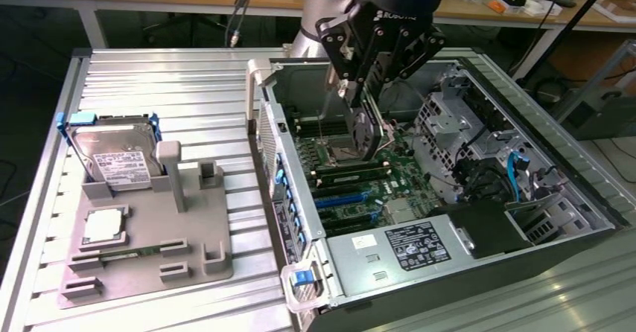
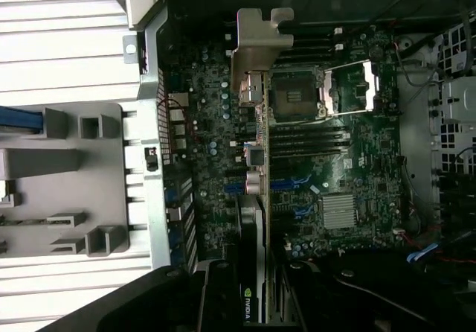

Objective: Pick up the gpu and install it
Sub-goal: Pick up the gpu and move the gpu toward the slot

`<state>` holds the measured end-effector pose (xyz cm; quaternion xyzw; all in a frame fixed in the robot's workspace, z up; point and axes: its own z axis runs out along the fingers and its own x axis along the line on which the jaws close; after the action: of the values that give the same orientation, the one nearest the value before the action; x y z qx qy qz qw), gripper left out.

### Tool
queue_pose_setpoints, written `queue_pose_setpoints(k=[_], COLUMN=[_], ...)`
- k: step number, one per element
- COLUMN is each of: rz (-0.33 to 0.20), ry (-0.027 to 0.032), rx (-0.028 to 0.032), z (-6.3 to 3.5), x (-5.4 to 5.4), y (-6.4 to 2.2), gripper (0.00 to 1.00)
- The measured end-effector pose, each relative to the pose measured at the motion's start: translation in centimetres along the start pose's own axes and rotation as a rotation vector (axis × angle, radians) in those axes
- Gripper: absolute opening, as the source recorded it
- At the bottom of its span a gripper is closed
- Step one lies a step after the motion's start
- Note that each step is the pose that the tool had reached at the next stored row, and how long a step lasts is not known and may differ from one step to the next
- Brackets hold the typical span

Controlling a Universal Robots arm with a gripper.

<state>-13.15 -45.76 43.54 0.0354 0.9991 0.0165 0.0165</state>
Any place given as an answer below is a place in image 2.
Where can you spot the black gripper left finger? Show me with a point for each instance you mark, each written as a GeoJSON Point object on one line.
{"type": "Point", "coordinates": [148, 298]}

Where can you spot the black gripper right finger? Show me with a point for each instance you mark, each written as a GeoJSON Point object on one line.
{"type": "Point", "coordinates": [372, 302]}

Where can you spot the silver chipset heat sink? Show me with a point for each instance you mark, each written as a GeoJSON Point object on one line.
{"type": "Point", "coordinates": [338, 211]}

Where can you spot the open black PC case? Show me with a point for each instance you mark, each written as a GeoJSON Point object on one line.
{"type": "Point", "coordinates": [152, 161]}

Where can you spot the green motherboard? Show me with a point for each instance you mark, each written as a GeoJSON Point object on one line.
{"type": "Point", "coordinates": [372, 161]}

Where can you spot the grey parts rack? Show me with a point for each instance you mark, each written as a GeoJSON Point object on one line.
{"type": "Point", "coordinates": [93, 168]}

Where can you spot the blue expansion slot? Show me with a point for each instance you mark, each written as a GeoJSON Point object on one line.
{"type": "Point", "coordinates": [290, 185]}

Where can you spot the green RAM stick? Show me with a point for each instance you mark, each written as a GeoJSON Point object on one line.
{"type": "Point", "coordinates": [22, 221]}

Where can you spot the metal disk bay cage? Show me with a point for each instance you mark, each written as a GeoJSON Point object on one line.
{"type": "Point", "coordinates": [457, 105]}

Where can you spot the open metal socket cover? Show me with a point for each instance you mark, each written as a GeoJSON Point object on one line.
{"type": "Point", "coordinates": [368, 86]}

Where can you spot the CPU socket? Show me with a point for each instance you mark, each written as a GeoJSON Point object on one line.
{"type": "Point", "coordinates": [297, 95]}

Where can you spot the hard disk in blue carrier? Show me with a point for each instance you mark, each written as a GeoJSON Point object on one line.
{"type": "Point", "coordinates": [18, 120]}

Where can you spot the beige case clamp block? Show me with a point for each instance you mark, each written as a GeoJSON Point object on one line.
{"type": "Point", "coordinates": [137, 0]}

